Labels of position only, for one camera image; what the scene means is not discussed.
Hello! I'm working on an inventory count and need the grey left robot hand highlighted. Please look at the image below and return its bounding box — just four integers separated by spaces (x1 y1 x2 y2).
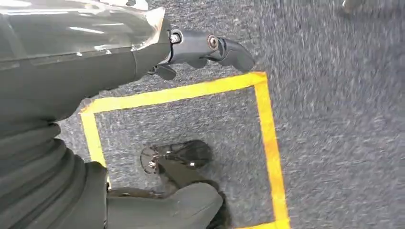
0 0 256 131

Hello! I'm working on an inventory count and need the yellow floor tape square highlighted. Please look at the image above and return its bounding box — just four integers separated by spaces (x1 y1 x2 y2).
78 71 292 229

